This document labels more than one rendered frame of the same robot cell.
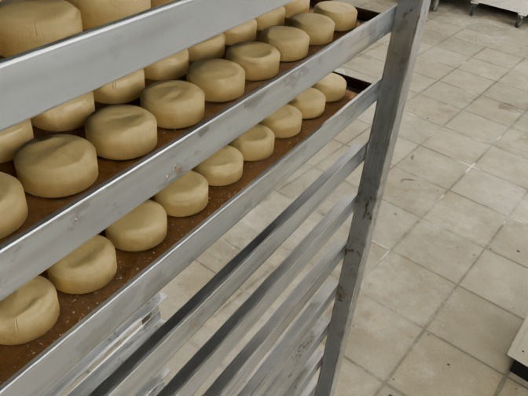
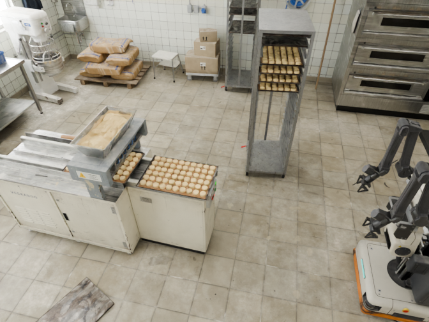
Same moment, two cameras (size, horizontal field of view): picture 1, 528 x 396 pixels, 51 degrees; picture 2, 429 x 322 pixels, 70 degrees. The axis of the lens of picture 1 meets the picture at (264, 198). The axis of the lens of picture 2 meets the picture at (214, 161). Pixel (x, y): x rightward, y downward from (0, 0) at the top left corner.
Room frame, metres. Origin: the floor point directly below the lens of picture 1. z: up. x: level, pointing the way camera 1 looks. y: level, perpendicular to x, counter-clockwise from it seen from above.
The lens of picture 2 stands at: (3.03, -1.63, 2.73)
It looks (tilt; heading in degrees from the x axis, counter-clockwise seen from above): 42 degrees down; 156
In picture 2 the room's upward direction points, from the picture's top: straight up
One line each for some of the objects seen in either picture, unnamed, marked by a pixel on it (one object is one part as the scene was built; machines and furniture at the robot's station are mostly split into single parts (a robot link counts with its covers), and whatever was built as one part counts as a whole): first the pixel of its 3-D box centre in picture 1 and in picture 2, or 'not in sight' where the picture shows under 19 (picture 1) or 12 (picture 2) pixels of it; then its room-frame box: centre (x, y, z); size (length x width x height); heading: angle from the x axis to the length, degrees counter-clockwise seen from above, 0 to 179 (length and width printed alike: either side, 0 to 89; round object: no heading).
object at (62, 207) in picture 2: not in sight; (83, 191); (0.54, -1.99, 0.42); 1.28 x 0.72 x 0.84; 52
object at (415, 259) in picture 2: not in sight; (405, 250); (2.42, 0.22, 0.68); 0.28 x 0.27 x 0.25; 144
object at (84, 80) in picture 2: not in sight; (114, 74); (-2.82, -1.18, 0.06); 1.20 x 0.80 x 0.11; 57
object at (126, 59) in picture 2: not in sight; (123, 55); (-2.65, -0.96, 0.47); 0.72 x 0.42 x 0.17; 150
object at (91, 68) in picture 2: not in sight; (105, 66); (-2.64, -1.31, 0.32); 0.72 x 0.42 x 0.17; 59
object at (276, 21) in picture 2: not in sight; (272, 101); (0.51, 0.19, 0.93); 0.64 x 0.51 x 1.78; 150
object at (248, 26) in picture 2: not in sight; (243, 26); (-1.55, 0.88, 1.05); 0.60 x 0.40 x 0.01; 147
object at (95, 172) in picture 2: not in sight; (113, 155); (0.83, -1.62, 1.01); 0.72 x 0.33 x 0.34; 142
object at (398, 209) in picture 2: not in sight; (408, 194); (2.37, -0.11, 1.40); 0.11 x 0.06 x 0.43; 144
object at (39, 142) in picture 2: not in sight; (113, 154); (0.65, -1.61, 0.87); 2.01 x 0.03 x 0.07; 52
